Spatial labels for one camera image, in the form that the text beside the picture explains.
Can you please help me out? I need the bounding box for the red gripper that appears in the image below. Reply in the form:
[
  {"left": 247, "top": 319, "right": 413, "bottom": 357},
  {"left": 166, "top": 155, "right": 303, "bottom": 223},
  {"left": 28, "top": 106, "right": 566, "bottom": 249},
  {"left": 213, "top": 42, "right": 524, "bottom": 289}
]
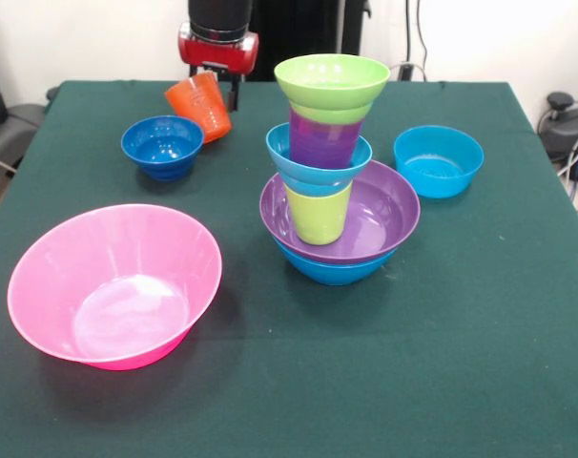
[{"left": 177, "top": 21, "right": 260, "bottom": 113}]

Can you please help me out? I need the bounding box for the orange cup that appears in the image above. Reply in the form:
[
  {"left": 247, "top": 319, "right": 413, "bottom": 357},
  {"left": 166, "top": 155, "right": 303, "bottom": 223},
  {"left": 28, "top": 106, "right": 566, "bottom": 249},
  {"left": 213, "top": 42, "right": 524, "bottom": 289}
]
[{"left": 163, "top": 72, "right": 233, "bottom": 145}]

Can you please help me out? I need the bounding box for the cyan ribbed bowl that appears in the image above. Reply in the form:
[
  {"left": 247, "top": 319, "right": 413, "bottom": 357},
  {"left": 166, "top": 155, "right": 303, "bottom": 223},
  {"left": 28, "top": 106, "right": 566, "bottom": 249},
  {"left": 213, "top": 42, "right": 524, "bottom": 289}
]
[{"left": 265, "top": 122, "right": 374, "bottom": 196}]

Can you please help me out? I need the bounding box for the dark blue ribbed bowl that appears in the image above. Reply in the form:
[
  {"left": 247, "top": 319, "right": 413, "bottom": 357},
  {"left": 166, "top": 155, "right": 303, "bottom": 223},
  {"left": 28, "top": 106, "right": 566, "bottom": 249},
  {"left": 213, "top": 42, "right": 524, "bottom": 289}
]
[{"left": 120, "top": 114, "right": 205, "bottom": 182}]

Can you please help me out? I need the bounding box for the purple cup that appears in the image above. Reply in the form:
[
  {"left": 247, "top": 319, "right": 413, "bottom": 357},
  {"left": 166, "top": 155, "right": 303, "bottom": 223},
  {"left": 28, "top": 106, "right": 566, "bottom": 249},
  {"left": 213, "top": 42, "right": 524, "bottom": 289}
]
[{"left": 288, "top": 107, "right": 366, "bottom": 170}]

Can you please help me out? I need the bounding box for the green ribbed bowl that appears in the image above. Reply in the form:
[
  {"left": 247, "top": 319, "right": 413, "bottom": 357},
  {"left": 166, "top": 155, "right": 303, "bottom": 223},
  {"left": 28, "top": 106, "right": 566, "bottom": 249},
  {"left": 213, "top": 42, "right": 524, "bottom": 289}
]
[{"left": 273, "top": 53, "right": 392, "bottom": 126}]

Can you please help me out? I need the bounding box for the lime green cup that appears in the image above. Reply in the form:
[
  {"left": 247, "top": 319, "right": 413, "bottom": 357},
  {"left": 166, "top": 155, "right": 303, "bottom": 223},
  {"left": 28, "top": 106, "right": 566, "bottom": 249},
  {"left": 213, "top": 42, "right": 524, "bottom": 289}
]
[{"left": 282, "top": 180, "right": 354, "bottom": 246}]

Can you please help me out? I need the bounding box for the large purple bowl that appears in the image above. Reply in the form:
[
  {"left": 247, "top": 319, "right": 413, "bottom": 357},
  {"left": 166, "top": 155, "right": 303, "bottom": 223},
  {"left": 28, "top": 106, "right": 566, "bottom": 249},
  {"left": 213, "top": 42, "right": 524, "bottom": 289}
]
[{"left": 258, "top": 159, "right": 422, "bottom": 266}]

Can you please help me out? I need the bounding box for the large blue bowl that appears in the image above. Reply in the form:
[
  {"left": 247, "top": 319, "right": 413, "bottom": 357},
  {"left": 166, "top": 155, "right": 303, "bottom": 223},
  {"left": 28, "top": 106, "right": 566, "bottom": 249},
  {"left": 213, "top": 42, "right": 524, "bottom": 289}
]
[{"left": 274, "top": 238, "right": 400, "bottom": 287}]

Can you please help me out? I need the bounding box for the translucent blue straight-sided bowl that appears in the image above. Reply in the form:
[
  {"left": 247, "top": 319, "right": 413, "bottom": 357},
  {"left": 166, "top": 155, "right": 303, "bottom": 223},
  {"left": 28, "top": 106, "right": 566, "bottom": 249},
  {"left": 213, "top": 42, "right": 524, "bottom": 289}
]
[{"left": 392, "top": 124, "right": 485, "bottom": 199}]

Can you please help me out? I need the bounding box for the large pink bowl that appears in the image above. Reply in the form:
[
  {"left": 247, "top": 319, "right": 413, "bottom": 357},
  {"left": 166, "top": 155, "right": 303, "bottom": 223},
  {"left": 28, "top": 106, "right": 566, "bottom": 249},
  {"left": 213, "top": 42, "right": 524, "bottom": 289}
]
[{"left": 7, "top": 203, "right": 224, "bottom": 372}]

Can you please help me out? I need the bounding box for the dark green tablecloth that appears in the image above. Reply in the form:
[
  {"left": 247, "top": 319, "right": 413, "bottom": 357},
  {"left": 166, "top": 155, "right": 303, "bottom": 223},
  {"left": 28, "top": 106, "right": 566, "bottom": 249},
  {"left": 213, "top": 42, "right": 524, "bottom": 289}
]
[{"left": 0, "top": 79, "right": 578, "bottom": 458}]

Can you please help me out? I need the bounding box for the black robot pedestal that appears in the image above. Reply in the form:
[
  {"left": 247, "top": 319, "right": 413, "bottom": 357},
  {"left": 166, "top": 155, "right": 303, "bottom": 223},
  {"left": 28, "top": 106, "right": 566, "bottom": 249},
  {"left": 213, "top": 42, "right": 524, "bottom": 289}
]
[{"left": 248, "top": 0, "right": 374, "bottom": 83}]

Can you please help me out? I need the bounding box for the black cable with plug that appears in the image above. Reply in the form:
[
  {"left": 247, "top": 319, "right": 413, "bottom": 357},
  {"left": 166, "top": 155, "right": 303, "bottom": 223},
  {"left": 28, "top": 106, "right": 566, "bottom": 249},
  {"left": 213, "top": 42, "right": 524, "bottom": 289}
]
[{"left": 397, "top": 0, "right": 429, "bottom": 82}]

